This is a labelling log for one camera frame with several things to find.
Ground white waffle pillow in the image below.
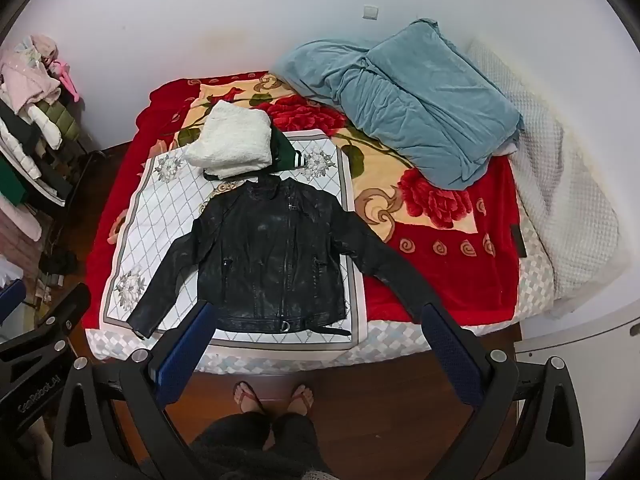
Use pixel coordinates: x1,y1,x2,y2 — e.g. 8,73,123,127
465,37,632,318

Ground pink clothes hanger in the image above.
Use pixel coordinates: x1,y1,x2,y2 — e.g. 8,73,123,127
50,57,82,103

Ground person's left foot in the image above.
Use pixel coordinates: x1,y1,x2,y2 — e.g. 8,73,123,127
232,381,268,416

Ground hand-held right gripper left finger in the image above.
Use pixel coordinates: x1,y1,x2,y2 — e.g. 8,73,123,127
51,301,221,480

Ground red floral blanket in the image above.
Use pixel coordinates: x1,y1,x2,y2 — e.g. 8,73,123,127
82,72,523,333

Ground black clothes rack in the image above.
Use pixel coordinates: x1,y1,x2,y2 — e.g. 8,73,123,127
0,105,108,211

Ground person's dark trousers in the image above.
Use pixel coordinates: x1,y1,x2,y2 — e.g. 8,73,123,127
190,409,332,480

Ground pink garment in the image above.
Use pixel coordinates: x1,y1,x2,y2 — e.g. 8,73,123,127
0,35,63,113

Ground teal blue duvet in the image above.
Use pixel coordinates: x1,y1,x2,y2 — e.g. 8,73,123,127
272,19,525,191

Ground white furniture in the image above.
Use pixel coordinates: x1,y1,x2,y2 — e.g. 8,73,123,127
515,300,638,471

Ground dark crumpled cloth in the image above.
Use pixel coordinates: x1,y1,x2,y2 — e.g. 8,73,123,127
37,249,78,277

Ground person's foot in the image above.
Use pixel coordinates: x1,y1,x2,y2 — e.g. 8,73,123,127
232,381,268,416
286,383,316,417

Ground person's right foot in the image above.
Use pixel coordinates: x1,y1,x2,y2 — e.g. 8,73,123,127
286,383,316,417

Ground green garment with striped cuff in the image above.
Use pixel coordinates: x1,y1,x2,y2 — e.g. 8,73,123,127
202,127,307,182

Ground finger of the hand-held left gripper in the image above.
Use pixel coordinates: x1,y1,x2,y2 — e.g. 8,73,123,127
0,282,92,378
0,279,27,326

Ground white puffer jacket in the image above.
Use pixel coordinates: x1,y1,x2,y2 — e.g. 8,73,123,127
0,105,63,181

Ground olive puffer jacket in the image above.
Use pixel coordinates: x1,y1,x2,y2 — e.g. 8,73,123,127
37,100,82,145

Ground green cloth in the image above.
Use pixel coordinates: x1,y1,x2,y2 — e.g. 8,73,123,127
0,152,27,206

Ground black leather jacket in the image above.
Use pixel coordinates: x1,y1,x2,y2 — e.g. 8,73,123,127
126,176,451,343

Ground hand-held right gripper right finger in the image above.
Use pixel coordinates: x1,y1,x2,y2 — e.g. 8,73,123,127
420,301,587,480

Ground white fluffy folded garment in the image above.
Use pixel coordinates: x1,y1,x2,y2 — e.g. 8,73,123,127
184,100,275,180

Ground white diamond-pattern floral cloth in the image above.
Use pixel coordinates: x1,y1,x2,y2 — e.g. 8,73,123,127
100,129,370,353

